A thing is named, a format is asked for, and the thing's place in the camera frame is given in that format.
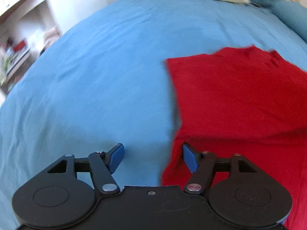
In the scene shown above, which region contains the red knit sweater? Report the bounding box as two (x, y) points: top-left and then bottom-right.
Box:
(162, 46), (306, 229)

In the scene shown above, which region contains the blue bed sheet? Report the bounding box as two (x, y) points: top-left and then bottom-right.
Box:
(1, 0), (306, 229)

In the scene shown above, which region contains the white cluttered shelf unit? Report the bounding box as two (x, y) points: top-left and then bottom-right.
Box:
(1, 0), (63, 94)

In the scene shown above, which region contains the teal folded duvet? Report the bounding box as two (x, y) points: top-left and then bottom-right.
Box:
(271, 0), (307, 42)

